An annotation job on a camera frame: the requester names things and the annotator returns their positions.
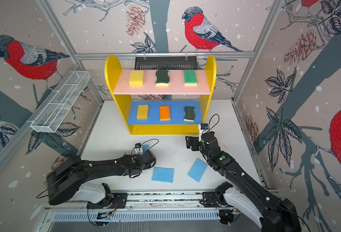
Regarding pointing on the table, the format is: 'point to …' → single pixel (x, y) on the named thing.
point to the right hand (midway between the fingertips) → (192, 136)
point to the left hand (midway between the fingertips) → (148, 160)
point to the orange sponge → (164, 112)
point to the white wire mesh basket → (58, 107)
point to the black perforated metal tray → (165, 63)
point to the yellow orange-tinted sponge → (142, 112)
